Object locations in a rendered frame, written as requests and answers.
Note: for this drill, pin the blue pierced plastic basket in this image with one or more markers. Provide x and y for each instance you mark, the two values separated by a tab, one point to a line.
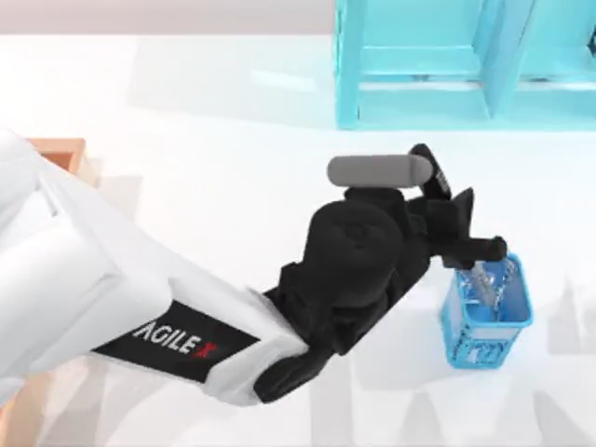
484	335

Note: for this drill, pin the shallow salmon-coloured box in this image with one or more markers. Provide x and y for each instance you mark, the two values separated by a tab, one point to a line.
65	151

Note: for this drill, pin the light blue rack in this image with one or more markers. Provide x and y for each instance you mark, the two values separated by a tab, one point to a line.
419	102

